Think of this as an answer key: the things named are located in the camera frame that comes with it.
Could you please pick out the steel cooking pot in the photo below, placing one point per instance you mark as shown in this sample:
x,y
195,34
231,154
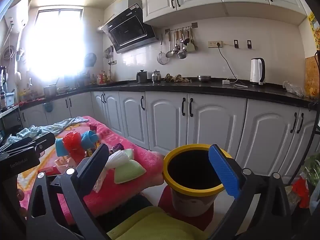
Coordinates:
x,y
50,91

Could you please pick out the white electric kettle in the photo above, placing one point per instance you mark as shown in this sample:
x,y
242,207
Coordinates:
x,y
256,71

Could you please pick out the blue hanging basket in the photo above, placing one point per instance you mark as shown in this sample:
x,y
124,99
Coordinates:
x,y
48,107

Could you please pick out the blue plastic piece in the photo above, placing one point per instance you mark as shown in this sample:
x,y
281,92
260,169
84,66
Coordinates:
x,y
60,147

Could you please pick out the steel lidded pot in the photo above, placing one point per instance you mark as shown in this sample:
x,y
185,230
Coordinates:
x,y
156,77

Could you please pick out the white water heater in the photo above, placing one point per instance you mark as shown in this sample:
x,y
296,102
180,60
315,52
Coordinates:
x,y
18,10

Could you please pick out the hanging ladles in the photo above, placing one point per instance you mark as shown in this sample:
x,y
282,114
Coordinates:
x,y
109,55

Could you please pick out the purple snack wrapper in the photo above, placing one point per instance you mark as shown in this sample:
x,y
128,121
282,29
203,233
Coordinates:
x,y
118,147

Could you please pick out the red canister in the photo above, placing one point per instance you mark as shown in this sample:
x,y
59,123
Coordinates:
x,y
101,78

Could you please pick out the steel bowl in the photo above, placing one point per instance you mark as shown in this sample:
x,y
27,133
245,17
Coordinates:
x,y
204,78

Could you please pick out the green leafy vegetables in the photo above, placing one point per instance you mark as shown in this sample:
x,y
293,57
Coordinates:
x,y
312,167

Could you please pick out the black wall hook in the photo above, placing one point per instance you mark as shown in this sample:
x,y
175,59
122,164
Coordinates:
x,y
249,44
236,43

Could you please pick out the person's yellow-green jacket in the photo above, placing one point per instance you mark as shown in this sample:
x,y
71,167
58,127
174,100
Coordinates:
x,y
150,226

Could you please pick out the grey lidded pot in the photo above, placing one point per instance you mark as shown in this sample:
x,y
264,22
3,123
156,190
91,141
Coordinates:
x,y
141,77

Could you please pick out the kitchen window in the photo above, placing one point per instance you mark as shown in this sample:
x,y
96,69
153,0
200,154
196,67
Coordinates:
x,y
56,42

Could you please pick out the white power adapter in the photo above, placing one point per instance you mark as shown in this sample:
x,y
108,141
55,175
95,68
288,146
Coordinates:
x,y
226,82

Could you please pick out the brown crumpled rag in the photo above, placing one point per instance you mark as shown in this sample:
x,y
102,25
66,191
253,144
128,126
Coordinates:
x,y
175,78

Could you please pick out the cork board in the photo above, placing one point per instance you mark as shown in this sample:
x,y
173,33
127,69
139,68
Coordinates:
x,y
312,77

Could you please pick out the row of hanging utensils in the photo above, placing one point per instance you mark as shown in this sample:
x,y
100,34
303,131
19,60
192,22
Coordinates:
x,y
182,42

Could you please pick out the black range hood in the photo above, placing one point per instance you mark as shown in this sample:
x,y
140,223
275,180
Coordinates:
x,y
130,31

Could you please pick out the beige wall outlet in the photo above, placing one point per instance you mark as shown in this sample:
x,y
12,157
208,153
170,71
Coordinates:
x,y
214,44

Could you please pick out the red round stool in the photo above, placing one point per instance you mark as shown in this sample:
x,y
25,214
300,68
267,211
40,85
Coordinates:
x,y
205,220

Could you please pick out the red mesh bag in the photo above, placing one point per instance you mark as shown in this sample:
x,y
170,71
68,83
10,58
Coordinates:
x,y
73,145

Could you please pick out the small red box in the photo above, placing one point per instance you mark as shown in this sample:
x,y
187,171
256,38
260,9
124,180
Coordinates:
x,y
48,171

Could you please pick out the white printed plastic bag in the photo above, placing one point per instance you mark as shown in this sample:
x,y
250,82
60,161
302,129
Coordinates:
x,y
116,160

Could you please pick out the red plastic bag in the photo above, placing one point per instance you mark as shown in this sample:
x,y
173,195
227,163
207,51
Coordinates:
x,y
301,192

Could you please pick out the light blue cloth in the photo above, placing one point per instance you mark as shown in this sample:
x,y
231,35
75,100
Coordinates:
x,y
57,126

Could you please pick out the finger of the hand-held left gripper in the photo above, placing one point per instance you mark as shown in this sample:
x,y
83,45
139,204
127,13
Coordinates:
x,y
46,140
17,143

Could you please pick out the yellow wall poster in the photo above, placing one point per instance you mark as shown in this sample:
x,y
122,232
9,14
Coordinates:
x,y
315,32

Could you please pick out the clear plastic bag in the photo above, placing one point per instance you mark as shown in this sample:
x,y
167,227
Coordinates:
x,y
293,88

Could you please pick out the round wall fan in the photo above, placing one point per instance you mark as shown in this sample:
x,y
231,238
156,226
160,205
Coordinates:
x,y
90,60

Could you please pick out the white lower kitchen cabinets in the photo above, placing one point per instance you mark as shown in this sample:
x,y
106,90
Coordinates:
x,y
165,120

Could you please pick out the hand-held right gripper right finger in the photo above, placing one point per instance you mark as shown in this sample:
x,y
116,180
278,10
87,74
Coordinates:
x,y
225,172

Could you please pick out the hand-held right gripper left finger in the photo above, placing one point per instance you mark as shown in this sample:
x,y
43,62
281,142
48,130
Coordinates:
x,y
96,166

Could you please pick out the pink printed blanket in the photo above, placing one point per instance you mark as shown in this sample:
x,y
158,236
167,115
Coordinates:
x,y
140,160

